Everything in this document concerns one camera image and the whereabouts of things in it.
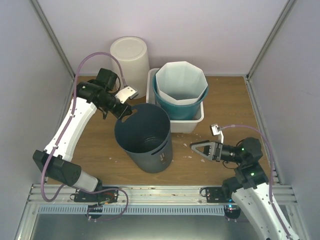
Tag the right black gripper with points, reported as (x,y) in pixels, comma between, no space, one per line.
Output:
(209,149)

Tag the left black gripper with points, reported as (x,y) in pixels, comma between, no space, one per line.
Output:
(121,113)

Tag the dark grey round bin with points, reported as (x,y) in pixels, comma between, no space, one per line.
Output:
(146,137)

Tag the white cylindrical bin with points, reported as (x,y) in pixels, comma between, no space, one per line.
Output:
(132,54)

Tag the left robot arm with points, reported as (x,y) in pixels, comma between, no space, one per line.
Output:
(55,161)

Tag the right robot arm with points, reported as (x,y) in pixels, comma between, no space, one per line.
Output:
(250,188)

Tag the white rectangular tub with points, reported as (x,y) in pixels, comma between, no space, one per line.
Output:
(176,126)

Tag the teal round bin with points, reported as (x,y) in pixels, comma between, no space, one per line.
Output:
(178,112)

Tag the white faceted bin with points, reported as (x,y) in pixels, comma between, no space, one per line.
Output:
(180,83)

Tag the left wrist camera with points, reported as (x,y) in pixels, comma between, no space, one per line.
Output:
(126,93)

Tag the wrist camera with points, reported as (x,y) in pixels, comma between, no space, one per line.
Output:
(217,131)
(126,93)

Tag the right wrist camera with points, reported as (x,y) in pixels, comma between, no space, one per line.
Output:
(217,131)

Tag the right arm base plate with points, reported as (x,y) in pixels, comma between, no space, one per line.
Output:
(215,194)

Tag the aluminium front rail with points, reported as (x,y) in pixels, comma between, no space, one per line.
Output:
(155,195)

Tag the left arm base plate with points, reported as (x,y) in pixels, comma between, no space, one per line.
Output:
(108,196)

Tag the grey slotted cable duct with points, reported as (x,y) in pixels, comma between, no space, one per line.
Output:
(179,210)

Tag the left aluminium frame post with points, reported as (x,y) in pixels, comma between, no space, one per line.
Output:
(52,36)

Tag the aluminium frame post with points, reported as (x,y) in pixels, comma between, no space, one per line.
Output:
(288,6)
(52,36)

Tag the right aluminium frame post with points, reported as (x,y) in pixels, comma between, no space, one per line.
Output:
(288,6)

